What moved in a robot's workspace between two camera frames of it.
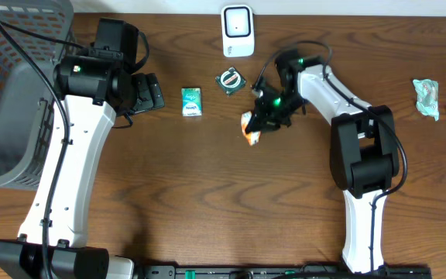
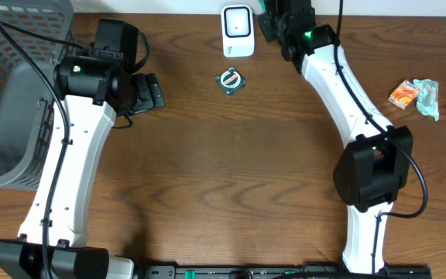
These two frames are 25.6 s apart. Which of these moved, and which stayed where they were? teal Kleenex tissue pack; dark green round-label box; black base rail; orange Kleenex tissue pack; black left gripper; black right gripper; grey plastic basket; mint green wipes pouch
Moved: orange Kleenex tissue pack; teal Kleenex tissue pack; black right gripper
Stayed: dark green round-label box; black base rail; grey plastic basket; mint green wipes pouch; black left gripper
